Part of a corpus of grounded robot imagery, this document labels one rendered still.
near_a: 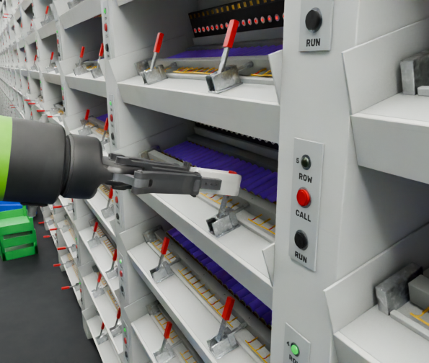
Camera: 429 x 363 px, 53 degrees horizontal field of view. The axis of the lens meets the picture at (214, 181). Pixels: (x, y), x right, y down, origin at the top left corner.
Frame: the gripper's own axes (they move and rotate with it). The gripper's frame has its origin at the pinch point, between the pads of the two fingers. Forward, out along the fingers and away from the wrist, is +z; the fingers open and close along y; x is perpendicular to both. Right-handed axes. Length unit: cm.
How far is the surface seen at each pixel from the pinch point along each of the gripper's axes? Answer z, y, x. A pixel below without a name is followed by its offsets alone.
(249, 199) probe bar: 6.6, -0.3, -2.1
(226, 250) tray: 1.0, 5.0, -8.1
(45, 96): 0, -185, 0
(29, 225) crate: 4, -216, -79
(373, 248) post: 3.5, 25.4, 0.0
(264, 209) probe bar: 6.4, 4.1, -2.5
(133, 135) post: 2.3, -44.6, 0.4
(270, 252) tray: -0.5, 16.0, -4.1
